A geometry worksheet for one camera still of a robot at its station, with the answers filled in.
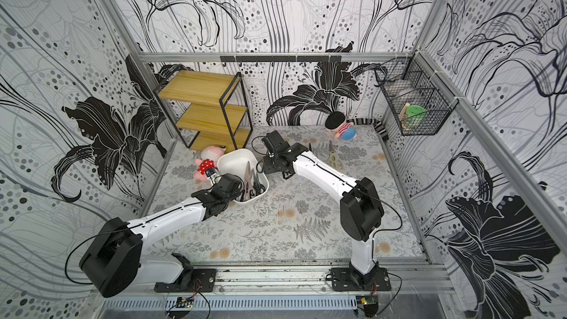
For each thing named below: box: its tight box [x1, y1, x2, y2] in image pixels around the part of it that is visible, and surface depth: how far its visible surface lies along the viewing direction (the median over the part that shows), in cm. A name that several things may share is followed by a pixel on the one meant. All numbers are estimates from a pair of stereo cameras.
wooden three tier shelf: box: [152, 70, 254, 151], surface depth 95 cm
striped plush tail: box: [346, 118, 390, 142], surface depth 121 cm
